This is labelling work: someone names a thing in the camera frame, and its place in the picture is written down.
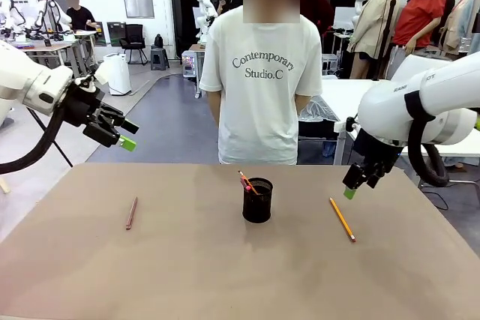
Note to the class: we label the person right forearm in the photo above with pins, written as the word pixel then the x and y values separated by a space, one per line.
pixel 213 106

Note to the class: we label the brown background work table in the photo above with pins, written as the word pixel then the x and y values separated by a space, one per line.
pixel 45 47

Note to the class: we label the white air purifier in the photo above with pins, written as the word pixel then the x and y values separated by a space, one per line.
pixel 122 80

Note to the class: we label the black office chair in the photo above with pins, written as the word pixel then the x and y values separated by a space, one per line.
pixel 134 33

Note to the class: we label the orange pencil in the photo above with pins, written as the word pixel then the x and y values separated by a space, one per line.
pixel 243 177

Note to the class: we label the wooden background robot table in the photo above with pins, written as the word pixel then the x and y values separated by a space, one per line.
pixel 197 47

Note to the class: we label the black light stand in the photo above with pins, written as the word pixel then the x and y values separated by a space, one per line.
pixel 388 31

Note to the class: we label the pale wooden block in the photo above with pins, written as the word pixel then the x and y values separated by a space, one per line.
pixel 4 185

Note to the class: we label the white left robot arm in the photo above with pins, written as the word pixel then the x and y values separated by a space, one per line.
pixel 22 80

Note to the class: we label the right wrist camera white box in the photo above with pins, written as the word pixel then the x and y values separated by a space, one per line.
pixel 341 127

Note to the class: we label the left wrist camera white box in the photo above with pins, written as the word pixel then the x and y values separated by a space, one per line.
pixel 100 75

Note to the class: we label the yellow pencil pink eraser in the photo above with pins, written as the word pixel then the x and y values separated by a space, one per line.
pixel 342 219

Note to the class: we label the black mesh pen holder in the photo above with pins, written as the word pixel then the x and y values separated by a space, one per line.
pixel 257 205

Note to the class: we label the man in black at desk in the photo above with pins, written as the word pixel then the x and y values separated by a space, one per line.
pixel 80 16

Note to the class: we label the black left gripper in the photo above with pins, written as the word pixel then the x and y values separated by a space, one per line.
pixel 80 104

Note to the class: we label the mannequin in beige coat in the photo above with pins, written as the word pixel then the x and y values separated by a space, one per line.
pixel 371 16

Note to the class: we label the white standing desk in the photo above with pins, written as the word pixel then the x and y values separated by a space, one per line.
pixel 337 91

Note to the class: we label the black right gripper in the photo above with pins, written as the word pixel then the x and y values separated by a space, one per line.
pixel 375 151

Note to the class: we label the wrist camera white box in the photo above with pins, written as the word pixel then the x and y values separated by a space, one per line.
pixel 100 75
pixel 341 127

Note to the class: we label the clear plastic sheet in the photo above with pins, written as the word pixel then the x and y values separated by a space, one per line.
pixel 318 108

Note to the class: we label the person left forearm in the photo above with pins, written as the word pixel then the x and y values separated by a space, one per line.
pixel 303 100

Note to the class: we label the person in white T-shirt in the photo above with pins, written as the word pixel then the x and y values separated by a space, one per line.
pixel 258 110

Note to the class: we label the computer with coloured lights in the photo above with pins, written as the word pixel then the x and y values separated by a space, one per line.
pixel 189 65

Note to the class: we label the black camera tripod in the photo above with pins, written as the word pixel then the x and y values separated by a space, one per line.
pixel 62 151

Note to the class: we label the dark purple screen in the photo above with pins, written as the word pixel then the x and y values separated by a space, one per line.
pixel 114 33

